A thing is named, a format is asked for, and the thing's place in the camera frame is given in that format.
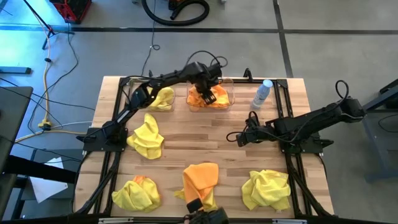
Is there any black metal table frame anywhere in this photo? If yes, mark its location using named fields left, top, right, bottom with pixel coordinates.
left=73, top=76, right=335, bottom=224

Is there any thin black cable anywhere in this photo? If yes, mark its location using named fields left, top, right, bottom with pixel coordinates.
left=141, top=0, right=161, bottom=77
left=27, top=23, right=80, bottom=134

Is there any black vacuum hose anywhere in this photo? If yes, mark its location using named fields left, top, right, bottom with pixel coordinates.
left=141, top=0, right=211, bottom=27

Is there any black metal beam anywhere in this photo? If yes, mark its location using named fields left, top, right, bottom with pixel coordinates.
left=0, top=154, right=79, bottom=185

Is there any black handheld device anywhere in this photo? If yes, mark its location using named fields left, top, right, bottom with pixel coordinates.
left=185, top=198, right=205, bottom=215

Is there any grey flat bar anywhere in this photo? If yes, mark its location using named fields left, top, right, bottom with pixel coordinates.
left=0, top=65, right=33, bottom=76

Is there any black desk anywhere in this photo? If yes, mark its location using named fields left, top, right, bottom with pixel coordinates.
left=0, top=86, right=34, bottom=175

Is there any yellow extension cable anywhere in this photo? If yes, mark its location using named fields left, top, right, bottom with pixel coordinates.
left=14, top=12, right=53, bottom=143

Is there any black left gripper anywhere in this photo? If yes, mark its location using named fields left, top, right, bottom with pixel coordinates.
left=193, top=63, right=223, bottom=105

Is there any red tool case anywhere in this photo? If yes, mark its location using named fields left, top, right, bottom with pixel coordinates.
left=49, top=0, right=93, bottom=25

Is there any silver metal bracket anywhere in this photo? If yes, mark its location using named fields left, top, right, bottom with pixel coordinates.
left=272, top=218, right=308, bottom=224
left=98, top=217, right=135, bottom=224

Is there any white paper sheet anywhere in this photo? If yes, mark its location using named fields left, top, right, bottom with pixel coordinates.
left=29, top=156, right=69, bottom=204

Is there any clear plastic basket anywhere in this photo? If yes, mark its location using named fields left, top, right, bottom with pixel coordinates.
left=185, top=77, right=236, bottom=113
left=126, top=77, right=177, bottom=113

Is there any black tripod stand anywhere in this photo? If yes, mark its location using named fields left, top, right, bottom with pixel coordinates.
left=22, top=0, right=76, bottom=51

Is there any dark metal stand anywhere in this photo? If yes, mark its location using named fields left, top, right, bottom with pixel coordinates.
left=341, top=78, right=398, bottom=185

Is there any yellow microfiber towel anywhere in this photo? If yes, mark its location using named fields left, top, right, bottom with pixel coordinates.
left=241, top=169, right=292, bottom=212
left=126, top=112, right=165, bottom=161
left=173, top=187, right=218, bottom=213
left=154, top=86, right=175, bottom=105
left=111, top=177, right=162, bottom=213
left=147, top=98, right=174, bottom=112

